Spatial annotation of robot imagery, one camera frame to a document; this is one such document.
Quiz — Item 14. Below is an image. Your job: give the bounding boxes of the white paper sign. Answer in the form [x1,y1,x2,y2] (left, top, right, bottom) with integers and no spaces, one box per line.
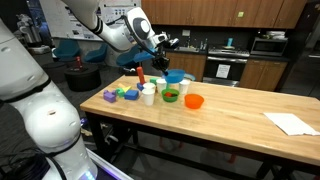
[215,63,232,80]

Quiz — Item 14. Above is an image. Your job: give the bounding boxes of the long green foam block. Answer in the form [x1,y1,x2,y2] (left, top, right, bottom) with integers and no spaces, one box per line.
[149,77,172,91]

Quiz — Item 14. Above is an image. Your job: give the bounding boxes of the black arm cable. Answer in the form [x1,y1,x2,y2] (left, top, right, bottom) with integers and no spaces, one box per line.
[105,13,168,74]

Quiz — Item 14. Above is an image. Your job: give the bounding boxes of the large black round ottoman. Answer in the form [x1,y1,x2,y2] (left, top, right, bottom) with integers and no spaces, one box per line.
[64,64,103,93]

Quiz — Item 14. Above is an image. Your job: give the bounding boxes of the white wall poster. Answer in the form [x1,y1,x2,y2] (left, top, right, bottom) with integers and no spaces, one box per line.
[39,0,143,43]

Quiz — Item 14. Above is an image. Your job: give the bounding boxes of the orange plastic bowl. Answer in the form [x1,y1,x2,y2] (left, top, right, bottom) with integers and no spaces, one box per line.
[184,93,205,110]

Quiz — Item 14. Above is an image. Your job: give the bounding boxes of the stack of white plates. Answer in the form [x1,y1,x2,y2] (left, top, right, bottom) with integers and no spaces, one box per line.
[265,30,287,39]

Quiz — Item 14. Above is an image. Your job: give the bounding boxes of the translucent plastic cup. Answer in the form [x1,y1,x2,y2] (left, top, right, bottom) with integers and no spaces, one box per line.
[155,78,169,95]

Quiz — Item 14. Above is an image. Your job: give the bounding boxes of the teal lounge chair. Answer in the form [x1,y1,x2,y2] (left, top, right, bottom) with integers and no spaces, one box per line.
[115,46,141,69]
[83,43,109,64]
[53,39,81,61]

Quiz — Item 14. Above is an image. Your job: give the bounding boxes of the black refrigerator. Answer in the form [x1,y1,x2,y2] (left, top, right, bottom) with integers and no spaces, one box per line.
[281,0,320,99]

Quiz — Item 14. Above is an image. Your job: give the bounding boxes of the yellow foam triangle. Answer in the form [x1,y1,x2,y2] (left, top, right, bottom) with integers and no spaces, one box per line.
[119,85,132,94]

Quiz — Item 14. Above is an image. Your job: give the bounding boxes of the light blue plastic chair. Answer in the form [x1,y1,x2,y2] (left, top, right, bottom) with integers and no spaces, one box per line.
[183,72,197,83]

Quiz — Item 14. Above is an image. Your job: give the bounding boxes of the red stool wooden seat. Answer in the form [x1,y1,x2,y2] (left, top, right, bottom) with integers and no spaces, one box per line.
[199,148,241,166]
[156,133,186,153]

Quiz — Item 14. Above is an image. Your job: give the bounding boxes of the white paper napkin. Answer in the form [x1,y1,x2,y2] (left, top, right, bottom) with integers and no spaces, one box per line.
[263,112,320,137]

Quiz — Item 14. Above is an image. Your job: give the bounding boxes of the small dark round ottoman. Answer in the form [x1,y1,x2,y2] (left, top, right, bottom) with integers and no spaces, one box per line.
[43,61,68,85]

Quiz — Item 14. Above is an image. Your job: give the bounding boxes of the steel kitchen sink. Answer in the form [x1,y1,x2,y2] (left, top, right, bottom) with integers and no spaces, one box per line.
[174,46,201,54]

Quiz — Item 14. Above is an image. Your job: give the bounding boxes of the blue plastic bowl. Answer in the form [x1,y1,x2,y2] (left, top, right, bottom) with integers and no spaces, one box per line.
[163,68,186,84]

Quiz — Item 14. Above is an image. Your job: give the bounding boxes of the black kettle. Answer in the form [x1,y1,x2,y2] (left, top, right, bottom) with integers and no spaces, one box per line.
[166,37,180,50]

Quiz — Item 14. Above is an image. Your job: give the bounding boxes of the green foam arch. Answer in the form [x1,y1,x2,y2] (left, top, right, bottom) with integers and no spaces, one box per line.
[115,87,126,99]

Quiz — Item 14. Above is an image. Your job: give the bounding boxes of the wooden upper cabinets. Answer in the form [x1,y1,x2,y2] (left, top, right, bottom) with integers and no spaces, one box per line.
[140,0,308,30]

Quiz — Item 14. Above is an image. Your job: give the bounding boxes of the blue foam cube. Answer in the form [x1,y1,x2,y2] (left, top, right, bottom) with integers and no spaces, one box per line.
[124,89,140,102]

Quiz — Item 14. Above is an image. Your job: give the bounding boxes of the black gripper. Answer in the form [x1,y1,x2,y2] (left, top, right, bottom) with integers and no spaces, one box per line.
[152,55,171,77]

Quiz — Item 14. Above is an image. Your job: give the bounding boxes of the purple rectangular foam block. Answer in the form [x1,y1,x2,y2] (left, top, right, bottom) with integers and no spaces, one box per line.
[103,92,118,104]

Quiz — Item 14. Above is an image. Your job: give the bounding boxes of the black metal table frame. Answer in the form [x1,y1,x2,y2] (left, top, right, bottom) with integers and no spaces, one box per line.
[85,111,320,180]

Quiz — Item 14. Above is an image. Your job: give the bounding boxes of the white robot base platform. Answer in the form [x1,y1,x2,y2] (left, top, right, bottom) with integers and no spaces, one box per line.
[84,148,134,180]

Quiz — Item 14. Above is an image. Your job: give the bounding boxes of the black cable bundle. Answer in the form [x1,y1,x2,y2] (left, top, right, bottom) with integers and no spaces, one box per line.
[0,146,69,180]

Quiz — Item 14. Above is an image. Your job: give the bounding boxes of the green plastic bowl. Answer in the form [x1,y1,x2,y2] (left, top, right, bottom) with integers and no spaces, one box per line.
[161,88,181,103]

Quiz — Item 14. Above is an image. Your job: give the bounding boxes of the stainless microwave oven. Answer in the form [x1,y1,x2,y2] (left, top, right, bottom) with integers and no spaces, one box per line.
[250,36,289,57]

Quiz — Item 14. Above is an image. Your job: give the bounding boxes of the red foam cylinder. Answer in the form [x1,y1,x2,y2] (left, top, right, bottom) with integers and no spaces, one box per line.
[135,66,147,86]

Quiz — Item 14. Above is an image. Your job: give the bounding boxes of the stainless kitchen stove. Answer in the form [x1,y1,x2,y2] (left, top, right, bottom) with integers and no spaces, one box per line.
[202,46,251,88]

